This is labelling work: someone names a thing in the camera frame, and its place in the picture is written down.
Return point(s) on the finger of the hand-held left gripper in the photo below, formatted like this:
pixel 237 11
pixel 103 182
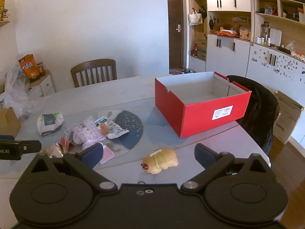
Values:
pixel 31 146

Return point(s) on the grey cardboard box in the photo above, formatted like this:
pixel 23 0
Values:
pixel 202 119

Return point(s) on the glass jar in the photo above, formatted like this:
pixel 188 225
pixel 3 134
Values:
pixel 40 68

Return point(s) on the white packet with orange figure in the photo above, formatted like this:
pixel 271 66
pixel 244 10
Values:
pixel 115 131

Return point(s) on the white marble desktop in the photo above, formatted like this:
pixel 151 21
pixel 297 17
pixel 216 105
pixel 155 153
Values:
pixel 119 95

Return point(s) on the white cabinet with magnets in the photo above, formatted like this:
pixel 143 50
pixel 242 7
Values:
pixel 274 76

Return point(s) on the clear plastic bags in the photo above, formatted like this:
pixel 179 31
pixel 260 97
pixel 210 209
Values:
pixel 16 90

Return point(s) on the dark blue placemat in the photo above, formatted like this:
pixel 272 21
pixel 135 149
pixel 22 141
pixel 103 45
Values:
pixel 132 126

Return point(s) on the white lower cabinet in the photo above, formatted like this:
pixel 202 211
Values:
pixel 225 57

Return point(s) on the printed cardboard carton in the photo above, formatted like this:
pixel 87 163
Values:
pixel 202 49

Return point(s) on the large flat cardboard box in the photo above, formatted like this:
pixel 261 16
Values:
pixel 286 119

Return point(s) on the brown door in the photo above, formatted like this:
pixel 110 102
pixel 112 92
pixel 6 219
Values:
pixel 175 47

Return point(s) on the orange snack bag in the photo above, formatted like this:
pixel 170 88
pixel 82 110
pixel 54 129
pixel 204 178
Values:
pixel 28 68

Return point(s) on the red bottle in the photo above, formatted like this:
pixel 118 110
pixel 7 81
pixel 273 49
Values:
pixel 195 50

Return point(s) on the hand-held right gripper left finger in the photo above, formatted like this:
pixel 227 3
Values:
pixel 93 155

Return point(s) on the orange flat package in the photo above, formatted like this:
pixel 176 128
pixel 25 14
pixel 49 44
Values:
pixel 225 33

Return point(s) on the white tote bag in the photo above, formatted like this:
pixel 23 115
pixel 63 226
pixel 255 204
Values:
pixel 195 18

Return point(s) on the brown wooden chair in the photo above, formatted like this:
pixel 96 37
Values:
pixel 93 64

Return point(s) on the clear printed plastic packet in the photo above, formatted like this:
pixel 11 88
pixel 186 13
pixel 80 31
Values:
pixel 88 133

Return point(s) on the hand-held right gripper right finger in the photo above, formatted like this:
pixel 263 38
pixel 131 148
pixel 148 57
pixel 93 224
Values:
pixel 204 155

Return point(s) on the gold foil packet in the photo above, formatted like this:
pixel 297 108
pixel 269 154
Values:
pixel 54 150

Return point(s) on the small brown cardboard box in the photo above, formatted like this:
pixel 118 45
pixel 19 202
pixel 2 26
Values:
pixel 8 124

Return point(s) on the wooden shelf unit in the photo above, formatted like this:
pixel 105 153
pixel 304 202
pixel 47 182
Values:
pixel 286 20

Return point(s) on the black jacket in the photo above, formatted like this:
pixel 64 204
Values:
pixel 259 114

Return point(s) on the white storage containers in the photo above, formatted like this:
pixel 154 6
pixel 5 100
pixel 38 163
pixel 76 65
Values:
pixel 276 37

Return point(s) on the small white side cabinet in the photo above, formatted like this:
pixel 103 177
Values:
pixel 44 84

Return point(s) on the small pink bag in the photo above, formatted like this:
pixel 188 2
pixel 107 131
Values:
pixel 107 155

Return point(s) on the wooden model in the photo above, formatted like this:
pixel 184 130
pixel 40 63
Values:
pixel 245 33

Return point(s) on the white wet wipes pack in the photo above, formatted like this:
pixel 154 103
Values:
pixel 48 124

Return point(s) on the dark sneakers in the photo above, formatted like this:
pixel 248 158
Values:
pixel 188 71

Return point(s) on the tan plush animal toy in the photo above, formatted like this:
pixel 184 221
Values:
pixel 164 159

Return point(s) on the tall glass bottle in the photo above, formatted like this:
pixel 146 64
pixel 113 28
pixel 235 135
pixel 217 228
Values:
pixel 264 34

